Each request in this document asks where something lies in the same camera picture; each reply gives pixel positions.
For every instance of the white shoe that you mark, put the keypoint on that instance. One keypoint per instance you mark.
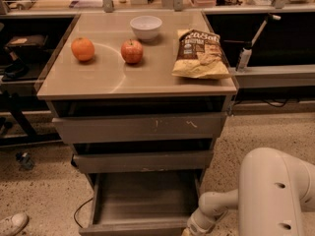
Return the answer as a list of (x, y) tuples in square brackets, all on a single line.
[(14, 224)]

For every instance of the white bottle with nozzle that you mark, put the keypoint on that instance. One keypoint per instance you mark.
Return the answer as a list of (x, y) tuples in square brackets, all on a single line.
[(246, 51)]

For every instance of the small dark floor object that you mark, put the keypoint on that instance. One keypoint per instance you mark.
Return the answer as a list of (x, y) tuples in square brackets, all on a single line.
[(25, 160)]

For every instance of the grey drawer cabinet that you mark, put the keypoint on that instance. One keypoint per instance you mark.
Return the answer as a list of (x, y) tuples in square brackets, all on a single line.
[(108, 76)]

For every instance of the orange fruit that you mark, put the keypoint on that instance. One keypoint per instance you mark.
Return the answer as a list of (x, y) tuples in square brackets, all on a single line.
[(83, 49)]

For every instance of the grey drawer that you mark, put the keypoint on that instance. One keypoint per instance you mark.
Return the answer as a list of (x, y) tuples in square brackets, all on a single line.
[(143, 156), (142, 119), (142, 203)]

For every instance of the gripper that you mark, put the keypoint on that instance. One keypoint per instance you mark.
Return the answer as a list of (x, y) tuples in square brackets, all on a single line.
[(196, 225)]

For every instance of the grey top drawer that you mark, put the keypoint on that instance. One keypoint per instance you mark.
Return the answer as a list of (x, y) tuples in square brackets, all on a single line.
[(142, 119)]

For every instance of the grey middle drawer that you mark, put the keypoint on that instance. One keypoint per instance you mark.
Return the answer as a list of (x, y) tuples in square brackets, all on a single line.
[(143, 156)]

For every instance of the grey bottom drawer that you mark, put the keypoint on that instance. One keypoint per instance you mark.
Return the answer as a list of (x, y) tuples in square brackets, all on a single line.
[(142, 203)]

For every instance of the white bowl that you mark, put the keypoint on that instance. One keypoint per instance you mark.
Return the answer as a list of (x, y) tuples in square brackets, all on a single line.
[(146, 28)]

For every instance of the red apple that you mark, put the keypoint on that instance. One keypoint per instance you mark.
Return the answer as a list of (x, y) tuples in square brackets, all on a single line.
[(132, 51)]

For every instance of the yellow brown chip bag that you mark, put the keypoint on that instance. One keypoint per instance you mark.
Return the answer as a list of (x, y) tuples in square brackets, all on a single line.
[(199, 56)]

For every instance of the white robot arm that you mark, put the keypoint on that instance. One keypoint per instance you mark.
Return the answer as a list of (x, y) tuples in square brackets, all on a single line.
[(273, 192)]

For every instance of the black stand left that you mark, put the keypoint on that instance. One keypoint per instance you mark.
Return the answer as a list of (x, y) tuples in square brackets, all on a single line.
[(25, 51)]

